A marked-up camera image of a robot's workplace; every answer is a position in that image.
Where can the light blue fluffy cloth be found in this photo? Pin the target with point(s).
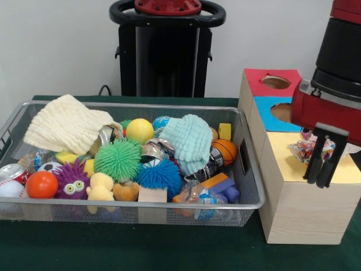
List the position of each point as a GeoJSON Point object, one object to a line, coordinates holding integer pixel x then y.
{"type": "Point", "coordinates": [189, 141]}

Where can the silver mesh bin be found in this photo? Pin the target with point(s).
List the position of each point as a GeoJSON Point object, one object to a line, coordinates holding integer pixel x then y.
{"type": "Point", "coordinates": [70, 216]}

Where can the cream muslin cloth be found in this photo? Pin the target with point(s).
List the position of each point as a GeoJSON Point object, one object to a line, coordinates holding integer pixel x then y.
{"type": "Point", "coordinates": [67, 124]}

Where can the yellow smooth ball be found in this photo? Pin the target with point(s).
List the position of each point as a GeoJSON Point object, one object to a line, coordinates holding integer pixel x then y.
{"type": "Point", "coordinates": [139, 129]}

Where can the orange toy basketball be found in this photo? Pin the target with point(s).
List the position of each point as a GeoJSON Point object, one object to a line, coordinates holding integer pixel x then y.
{"type": "Point", "coordinates": [224, 152]}

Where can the orange smooth ball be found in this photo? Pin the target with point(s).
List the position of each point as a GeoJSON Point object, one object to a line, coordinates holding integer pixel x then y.
{"type": "Point", "coordinates": [41, 185]}

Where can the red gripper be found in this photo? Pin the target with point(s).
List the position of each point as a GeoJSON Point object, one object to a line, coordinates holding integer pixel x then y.
{"type": "Point", "coordinates": [316, 113]}

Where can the dark green table cloth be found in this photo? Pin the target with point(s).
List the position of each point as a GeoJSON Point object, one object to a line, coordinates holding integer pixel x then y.
{"type": "Point", "coordinates": [141, 248]}

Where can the green spiky rubber ball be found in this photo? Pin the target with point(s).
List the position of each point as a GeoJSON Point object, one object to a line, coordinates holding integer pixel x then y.
{"type": "Point", "coordinates": [117, 159]}

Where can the wooden three-hole box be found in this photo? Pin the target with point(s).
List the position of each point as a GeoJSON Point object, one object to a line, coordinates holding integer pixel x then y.
{"type": "Point", "coordinates": [304, 214]}

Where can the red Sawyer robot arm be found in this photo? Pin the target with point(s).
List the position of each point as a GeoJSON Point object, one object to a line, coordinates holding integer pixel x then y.
{"type": "Point", "coordinates": [341, 50]}

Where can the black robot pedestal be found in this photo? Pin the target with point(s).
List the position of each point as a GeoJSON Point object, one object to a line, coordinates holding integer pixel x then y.
{"type": "Point", "coordinates": [166, 56]}

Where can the yellow plush duck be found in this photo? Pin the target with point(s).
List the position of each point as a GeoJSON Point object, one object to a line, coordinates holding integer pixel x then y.
{"type": "Point", "coordinates": [100, 187]}

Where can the white baseball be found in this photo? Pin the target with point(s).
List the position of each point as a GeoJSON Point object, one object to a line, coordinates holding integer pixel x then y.
{"type": "Point", "coordinates": [11, 188]}

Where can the purple spiky monster toy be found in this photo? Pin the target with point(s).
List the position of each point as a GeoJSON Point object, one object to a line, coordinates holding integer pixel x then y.
{"type": "Point", "coordinates": [72, 180]}

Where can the blue spiky rubber ball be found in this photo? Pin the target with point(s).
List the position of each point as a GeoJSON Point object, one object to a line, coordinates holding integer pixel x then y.
{"type": "Point", "coordinates": [158, 178]}

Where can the red robot base mount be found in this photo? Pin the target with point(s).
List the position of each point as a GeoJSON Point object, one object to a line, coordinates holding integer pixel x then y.
{"type": "Point", "coordinates": [169, 7]}

